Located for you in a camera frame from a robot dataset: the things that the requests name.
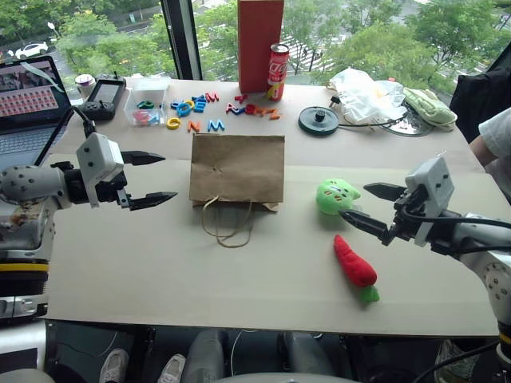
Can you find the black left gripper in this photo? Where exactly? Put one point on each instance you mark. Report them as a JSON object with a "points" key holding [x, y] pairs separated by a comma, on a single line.
{"points": [[112, 189]]}

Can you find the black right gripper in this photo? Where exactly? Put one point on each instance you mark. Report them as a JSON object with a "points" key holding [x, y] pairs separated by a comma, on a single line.
{"points": [[411, 223]]}

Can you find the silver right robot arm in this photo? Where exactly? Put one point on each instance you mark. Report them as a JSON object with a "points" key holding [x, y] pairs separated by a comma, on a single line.
{"points": [[495, 271]]}

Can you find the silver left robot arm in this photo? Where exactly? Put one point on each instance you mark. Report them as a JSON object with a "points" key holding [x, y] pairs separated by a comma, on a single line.
{"points": [[28, 181]]}

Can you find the brown paper bag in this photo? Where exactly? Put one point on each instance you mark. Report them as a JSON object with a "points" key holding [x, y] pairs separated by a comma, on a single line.
{"points": [[237, 167]]}

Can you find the white plastic bag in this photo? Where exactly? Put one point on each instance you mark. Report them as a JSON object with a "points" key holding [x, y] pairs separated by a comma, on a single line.
{"points": [[363, 95]]}

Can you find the green plush toy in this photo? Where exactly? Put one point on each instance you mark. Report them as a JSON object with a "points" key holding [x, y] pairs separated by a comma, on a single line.
{"points": [[333, 197]]}

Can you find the yellow letter C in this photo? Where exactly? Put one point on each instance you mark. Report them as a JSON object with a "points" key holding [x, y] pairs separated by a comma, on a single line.
{"points": [[172, 123]]}

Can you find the red plush carrot toy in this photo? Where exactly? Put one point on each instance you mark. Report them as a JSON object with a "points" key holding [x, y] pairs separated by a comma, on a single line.
{"points": [[355, 265]]}

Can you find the red letter piece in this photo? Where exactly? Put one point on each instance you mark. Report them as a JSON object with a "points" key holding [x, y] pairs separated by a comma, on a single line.
{"points": [[145, 117]]}

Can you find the orange letter N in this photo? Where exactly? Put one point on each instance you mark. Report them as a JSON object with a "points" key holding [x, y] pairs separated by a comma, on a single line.
{"points": [[194, 126]]}

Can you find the green letter piece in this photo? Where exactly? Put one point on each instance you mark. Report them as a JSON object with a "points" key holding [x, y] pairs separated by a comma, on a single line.
{"points": [[145, 104]]}

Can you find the blue letter piece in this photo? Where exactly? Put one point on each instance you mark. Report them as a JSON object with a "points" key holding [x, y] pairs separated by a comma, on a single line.
{"points": [[176, 105], [238, 111]]}

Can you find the clear plastic box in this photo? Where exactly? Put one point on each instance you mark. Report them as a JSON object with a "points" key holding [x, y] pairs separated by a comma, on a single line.
{"points": [[145, 93]]}

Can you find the blue letter M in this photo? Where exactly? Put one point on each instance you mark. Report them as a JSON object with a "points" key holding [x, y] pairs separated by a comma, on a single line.
{"points": [[216, 125]]}

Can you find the round glass lid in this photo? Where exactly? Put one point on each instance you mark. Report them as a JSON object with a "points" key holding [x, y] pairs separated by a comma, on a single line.
{"points": [[415, 128]]}

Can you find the teal letter E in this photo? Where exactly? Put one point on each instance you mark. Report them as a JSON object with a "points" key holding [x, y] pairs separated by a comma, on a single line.
{"points": [[200, 106]]}

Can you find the black handheld controller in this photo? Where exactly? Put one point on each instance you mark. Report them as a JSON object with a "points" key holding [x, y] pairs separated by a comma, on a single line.
{"points": [[104, 97]]}

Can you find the black round kettle base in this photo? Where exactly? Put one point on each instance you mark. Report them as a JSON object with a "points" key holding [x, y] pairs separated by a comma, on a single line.
{"points": [[318, 121]]}

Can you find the red letter M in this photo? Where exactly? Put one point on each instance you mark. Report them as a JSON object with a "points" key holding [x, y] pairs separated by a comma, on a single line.
{"points": [[212, 97]]}

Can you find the red letter A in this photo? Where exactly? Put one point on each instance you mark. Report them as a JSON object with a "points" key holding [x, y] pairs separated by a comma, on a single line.
{"points": [[231, 107]]}

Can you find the green cloth glove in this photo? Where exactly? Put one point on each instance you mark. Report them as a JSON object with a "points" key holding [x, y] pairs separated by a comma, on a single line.
{"points": [[429, 107]]}

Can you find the white cup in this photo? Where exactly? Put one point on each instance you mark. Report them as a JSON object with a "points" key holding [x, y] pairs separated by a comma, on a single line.
{"points": [[84, 83]]}

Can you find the red letter Y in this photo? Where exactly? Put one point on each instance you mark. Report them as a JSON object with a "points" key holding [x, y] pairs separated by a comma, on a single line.
{"points": [[241, 97]]}

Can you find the red letter S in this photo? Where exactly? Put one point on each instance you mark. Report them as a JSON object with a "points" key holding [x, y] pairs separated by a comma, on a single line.
{"points": [[250, 109]]}

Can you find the person in white shirt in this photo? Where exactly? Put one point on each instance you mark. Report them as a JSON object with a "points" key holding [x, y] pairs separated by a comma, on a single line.
{"points": [[497, 143]]}

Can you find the orange letter Z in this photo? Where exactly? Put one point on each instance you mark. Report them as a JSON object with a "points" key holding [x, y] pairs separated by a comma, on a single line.
{"points": [[274, 113]]}

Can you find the open laptop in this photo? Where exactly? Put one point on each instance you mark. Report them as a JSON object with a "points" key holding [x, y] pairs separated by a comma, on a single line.
{"points": [[26, 107]]}

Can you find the grey rounded leg shape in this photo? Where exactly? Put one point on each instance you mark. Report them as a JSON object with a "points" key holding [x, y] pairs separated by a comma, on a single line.
{"points": [[307, 355], [203, 355]]}

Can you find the red cola can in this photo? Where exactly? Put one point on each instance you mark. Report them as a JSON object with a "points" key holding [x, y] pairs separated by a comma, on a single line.
{"points": [[278, 72]]}

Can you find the white car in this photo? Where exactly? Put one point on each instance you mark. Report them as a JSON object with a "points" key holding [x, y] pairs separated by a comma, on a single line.
{"points": [[32, 50]]}

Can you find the greenish sneaker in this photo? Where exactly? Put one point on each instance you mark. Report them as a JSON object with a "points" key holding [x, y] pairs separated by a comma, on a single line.
{"points": [[455, 361]]}

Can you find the tall red box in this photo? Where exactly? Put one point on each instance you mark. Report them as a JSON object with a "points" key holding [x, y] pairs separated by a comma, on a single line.
{"points": [[259, 44]]}

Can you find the white sneaker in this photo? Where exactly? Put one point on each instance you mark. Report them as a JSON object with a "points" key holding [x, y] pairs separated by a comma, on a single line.
{"points": [[113, 365], [171, 369]]}

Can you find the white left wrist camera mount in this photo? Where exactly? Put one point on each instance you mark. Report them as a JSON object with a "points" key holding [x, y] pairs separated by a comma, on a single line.
{"points": [[100, 155]]}

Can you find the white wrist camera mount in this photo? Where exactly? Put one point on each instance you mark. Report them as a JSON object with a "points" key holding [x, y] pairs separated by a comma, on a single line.
{"points": [[100, 155], [433, 183]]}

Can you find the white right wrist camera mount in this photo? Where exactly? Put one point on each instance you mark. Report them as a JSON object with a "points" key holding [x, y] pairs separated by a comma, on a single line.
{"points": [[433, 183]]}

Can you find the black window frame post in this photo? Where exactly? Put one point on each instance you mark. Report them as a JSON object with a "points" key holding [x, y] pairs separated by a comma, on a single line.
{"points": [[181, 38]]}

